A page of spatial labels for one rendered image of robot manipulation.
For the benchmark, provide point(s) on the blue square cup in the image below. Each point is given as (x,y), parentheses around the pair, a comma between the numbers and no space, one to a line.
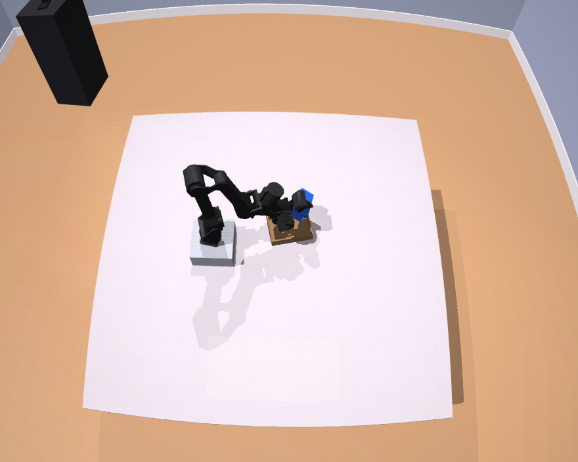
(303,214)

